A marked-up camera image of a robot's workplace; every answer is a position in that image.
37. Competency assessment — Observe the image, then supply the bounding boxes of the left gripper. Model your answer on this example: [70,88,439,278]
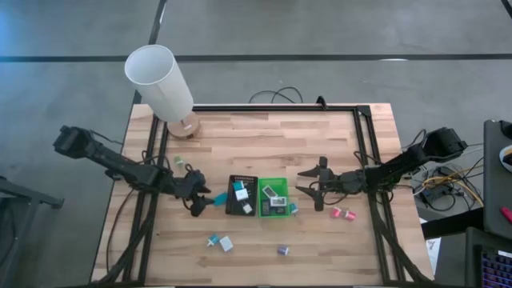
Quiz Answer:
[171,170,215,218]

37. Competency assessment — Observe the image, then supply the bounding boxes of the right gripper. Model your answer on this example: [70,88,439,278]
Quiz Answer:
[295,156,355,212]

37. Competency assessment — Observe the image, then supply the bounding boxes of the green plastic basket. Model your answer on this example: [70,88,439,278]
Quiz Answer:
[257,177,290,219]

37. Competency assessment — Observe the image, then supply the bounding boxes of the black plastic basket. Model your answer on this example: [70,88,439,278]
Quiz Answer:
[225,174,259,218]

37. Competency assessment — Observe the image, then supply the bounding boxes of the white shade wooden table lamp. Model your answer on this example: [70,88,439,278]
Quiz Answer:
[123,43,202,140]

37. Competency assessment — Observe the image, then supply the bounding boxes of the black power brick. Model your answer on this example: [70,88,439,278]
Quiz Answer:
[419,186,451,203]

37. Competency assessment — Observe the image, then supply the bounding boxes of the white paper sheet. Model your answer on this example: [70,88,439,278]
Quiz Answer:
[424,238,442,265]

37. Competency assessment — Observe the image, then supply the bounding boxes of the grey metal stand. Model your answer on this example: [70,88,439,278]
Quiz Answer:
[0,175,65,281]

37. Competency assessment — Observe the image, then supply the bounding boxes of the black side desk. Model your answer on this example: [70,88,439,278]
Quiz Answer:
[482,118,512,230]

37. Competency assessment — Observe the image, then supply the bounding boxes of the white yellow desk object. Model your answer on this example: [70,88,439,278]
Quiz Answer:
[498,144,512,173]

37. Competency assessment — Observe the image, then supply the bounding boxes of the black backlit keyboard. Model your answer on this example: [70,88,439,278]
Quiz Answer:
[478,246,512,288]

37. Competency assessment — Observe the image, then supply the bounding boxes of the black floor cable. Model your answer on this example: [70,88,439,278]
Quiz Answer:
[248,86,328,110]

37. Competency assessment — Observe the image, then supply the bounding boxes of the black aluminium rig frame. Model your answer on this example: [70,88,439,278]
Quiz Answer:
[92,104,434,286]

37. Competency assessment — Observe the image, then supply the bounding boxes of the tangled floor cables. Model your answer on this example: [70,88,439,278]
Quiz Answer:
[403,143,485,213]

